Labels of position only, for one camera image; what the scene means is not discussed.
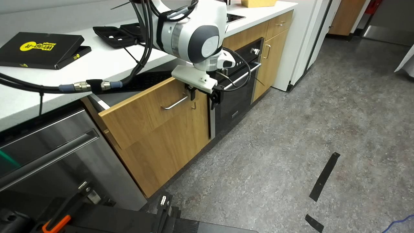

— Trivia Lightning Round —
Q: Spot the silver drawer handle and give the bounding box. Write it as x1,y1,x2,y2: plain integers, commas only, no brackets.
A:
160,93,191,111

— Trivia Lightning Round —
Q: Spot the black box yellow logo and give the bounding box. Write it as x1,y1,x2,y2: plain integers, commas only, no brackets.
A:
0,31,93,71

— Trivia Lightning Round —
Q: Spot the wooden door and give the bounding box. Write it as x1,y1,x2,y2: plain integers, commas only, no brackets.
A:
328,0,367,37

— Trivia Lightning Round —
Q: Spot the wooden front drawer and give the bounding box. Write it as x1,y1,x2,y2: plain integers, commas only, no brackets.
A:
80,74,213,200

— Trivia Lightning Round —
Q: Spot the wooden kitchen cabinet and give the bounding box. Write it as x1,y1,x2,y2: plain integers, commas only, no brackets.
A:
222,9,294,103

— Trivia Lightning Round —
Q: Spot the black plastic tray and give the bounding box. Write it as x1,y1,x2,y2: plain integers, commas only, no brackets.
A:
91,22,140,49

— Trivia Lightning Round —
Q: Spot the black robot stand base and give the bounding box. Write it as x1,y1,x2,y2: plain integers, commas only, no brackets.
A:
0,180,261,233

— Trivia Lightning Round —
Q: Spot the long black tape strip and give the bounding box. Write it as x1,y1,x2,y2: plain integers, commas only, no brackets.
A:
307,151,341,203

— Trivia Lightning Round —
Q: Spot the silver cabinet handle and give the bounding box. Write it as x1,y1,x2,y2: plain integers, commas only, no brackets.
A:
261,41,272,61

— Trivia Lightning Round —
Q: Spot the thick black cable bundle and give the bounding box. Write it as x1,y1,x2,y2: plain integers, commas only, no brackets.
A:
0,0,155,96

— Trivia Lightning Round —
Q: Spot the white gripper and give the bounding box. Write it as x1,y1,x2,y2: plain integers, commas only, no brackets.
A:
169,62,222,110

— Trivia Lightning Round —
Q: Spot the white furniture piece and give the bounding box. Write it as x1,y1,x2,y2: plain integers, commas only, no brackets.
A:
393,42,414,79

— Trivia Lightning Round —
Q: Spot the white refrigerator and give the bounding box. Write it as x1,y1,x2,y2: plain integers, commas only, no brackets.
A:
271,0,342,93

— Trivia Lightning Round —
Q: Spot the black oven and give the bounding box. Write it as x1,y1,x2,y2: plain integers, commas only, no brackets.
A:
208,35,265,140

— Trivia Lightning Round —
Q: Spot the orange handled clamp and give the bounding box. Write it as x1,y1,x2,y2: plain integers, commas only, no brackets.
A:
40,180,94,233

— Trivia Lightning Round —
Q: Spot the dark dishwasher handle bar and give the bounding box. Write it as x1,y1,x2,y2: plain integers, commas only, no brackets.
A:
0,128,100,193

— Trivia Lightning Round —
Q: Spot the blue cable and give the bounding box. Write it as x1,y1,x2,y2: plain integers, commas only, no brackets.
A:
380,212,414,233

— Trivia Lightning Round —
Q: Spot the stainless steel dishwasher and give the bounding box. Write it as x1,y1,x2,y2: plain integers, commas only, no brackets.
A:
0,106,148,217

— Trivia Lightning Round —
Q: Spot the wooden box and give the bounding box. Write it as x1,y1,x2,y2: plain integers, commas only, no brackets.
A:
239,0,278,9

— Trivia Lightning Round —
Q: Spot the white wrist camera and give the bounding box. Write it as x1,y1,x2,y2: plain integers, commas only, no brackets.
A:
214,48,237,72

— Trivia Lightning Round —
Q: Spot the thin black camera cable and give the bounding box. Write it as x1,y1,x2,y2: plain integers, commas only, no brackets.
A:
215,45,256,93

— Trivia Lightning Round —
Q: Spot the short black tape strip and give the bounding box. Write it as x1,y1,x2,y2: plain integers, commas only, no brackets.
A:
303,213,325,233

